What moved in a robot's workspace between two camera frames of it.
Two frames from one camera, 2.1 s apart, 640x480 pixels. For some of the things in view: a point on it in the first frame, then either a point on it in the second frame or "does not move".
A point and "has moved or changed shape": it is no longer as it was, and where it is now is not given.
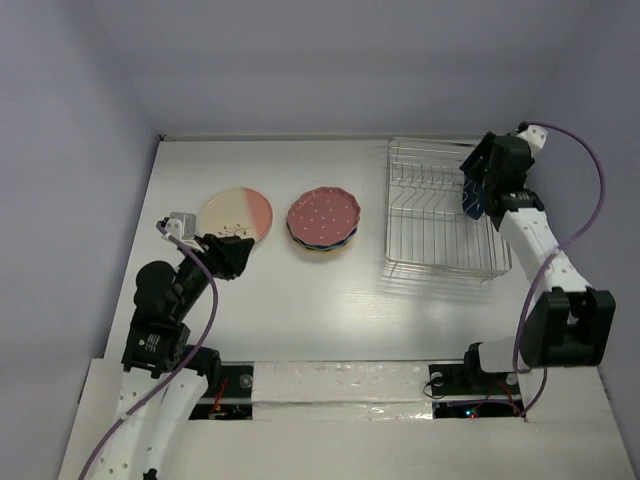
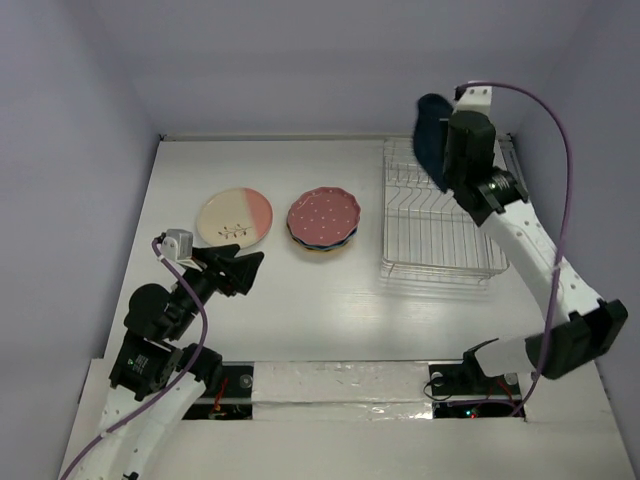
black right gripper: x=486 y=170 -> x=451 y=126
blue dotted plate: x=325 y=247 does not move
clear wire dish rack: x=427 y=232 does not move
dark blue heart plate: x=473 y=196 has moved or changed shape
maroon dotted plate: x=323 y=215 does not move
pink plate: x=240 y=212 does not move
